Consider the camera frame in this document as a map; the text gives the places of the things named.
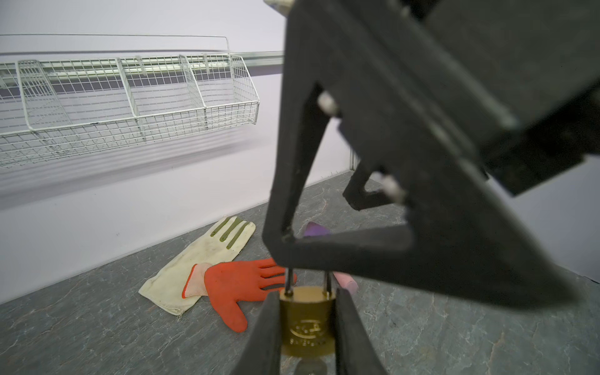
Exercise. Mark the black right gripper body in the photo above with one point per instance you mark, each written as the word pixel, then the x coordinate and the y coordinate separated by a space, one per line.
pixel 516 84

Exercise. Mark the red rubber glove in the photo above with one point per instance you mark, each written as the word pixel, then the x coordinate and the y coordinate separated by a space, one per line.
pixel 226 284

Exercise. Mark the cream glove green stripes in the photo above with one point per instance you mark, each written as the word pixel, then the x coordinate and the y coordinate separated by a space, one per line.
pixel 179 284

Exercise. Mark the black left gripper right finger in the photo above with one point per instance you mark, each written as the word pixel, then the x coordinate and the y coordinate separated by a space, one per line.
pixel 354 353

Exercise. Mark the brass padlock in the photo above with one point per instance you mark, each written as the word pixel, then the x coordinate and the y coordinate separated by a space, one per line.
pixel 307 318

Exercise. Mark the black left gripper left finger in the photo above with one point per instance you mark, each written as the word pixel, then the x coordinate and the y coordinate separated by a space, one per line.
pixel 262 354

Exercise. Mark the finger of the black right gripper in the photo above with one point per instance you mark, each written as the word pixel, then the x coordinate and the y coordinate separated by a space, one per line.
pixel 356 193
pixel 350 59

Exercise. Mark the aluminium frame rails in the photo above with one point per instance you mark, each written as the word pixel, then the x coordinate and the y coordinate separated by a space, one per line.
pixel 211 64

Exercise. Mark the long white wire basket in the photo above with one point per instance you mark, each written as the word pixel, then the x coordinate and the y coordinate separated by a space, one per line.
pixel 42 121

